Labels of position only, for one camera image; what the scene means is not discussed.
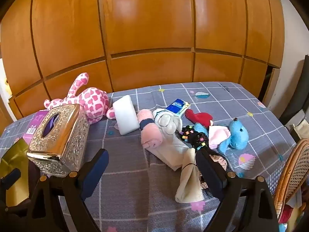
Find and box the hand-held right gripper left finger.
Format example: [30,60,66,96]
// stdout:
[26,148,110,232]

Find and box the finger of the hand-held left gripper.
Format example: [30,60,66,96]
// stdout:
[0,168,22,190]

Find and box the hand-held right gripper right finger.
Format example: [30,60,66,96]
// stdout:
[195,147,280,232]

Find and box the gold tin box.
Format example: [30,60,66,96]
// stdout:
[0,140,31,207]

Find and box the cream cloth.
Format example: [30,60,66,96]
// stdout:
[175,147,203,203]

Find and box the black beaded hair wig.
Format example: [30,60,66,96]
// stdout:
[180,125,209,151]

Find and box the white paper towel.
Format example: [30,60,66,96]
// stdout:
[148,135,196,171]

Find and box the blue and pink plush toy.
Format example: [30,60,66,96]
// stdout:
[193,117,249,154]

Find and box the red plush toy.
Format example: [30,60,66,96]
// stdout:
[185,109,213,128]

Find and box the white sponge block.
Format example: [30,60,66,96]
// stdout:
[112,95,141,136]

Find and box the pink towel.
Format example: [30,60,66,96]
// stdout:
[137,109,165,149]

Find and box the beige plush toy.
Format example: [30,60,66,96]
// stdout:
[153,108,184,136]

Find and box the blue tissue pack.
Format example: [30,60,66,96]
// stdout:
[165,99,191,114]

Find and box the purple cardboard box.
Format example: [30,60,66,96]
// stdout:
[22,109,50,145]

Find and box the bed with grey checked sheet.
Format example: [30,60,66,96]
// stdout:
[0,81,298,232]

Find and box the pink spotted plush toy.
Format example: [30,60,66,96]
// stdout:
[43,72,116,125]

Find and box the rattan chair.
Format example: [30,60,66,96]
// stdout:
[273,139,309,223]

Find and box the red cloth item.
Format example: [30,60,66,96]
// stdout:
[278,204,294,224]

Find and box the yellow plush toy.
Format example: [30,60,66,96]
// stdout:
[2,78,12,95]

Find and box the beige bag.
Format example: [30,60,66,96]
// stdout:
[291,121,309,141]

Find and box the black panel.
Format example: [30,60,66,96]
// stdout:
[279,54,309,126]

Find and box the wooden wardrobe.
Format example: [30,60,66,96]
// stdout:
[0,0,286,124]

